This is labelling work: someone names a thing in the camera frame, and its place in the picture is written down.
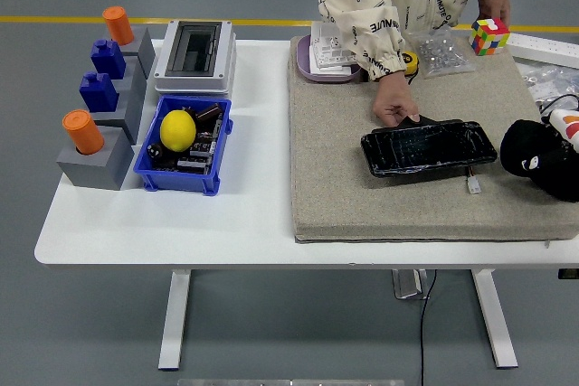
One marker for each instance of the blue bottle-shaped block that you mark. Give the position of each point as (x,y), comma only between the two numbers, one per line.
(97,93)
(107,60)

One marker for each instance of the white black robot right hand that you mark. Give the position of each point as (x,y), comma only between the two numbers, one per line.
(567,126)

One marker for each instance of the clear bags of small parts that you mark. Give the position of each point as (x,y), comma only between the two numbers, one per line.
(543,78)

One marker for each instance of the dark circuit board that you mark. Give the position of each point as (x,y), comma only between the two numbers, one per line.
(201,151)

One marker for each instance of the person's right forearm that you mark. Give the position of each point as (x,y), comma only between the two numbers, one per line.
(371,38)

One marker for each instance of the person's right hand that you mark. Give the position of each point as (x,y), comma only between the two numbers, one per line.
(393,96)

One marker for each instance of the white table leg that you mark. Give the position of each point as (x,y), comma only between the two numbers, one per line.
(495,318)
(174,318)

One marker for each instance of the glossy black panel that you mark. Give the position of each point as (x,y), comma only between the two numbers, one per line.
(425,148)

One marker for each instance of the grey electrical enclosure box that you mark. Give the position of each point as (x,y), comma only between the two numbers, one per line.
(194,78)

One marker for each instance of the metal box under table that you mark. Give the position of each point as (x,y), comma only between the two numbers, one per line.
(409,284)

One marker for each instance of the white perforated bar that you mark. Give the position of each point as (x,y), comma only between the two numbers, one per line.
(543,49)

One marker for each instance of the black table controller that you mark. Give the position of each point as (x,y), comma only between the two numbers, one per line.
(569,274)

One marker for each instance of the blue plastic bin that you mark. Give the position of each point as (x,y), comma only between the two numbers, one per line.
(181,182)

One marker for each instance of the yellow tape measure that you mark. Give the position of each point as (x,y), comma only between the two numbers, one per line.
(410,62)

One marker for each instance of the yellow lemon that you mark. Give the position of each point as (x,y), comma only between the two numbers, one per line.
(177,130)

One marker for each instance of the white plastic socket parts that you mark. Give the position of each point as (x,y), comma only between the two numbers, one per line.
(332,49)

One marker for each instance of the black rag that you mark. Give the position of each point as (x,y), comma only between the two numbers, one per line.
(538,151)

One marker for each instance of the colourful puzzle cube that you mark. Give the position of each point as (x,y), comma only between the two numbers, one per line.
(489,38)

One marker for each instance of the dark brown cylinder capacitor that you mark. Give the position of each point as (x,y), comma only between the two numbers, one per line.
(208,113)

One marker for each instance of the person's left hand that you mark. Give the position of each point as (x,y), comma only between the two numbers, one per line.
(494,4)

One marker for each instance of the orange cylinder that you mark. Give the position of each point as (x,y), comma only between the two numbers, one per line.
(117,26)
(83,133)

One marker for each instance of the purple tray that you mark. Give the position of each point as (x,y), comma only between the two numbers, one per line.
(304,65)

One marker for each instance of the grey-brown mat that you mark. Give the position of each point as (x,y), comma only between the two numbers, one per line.
(362,209)

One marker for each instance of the grey block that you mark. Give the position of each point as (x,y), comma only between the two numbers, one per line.
(95,173)
(145,53)

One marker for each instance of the clear bag of screws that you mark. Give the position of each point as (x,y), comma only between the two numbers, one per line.
(441,53)

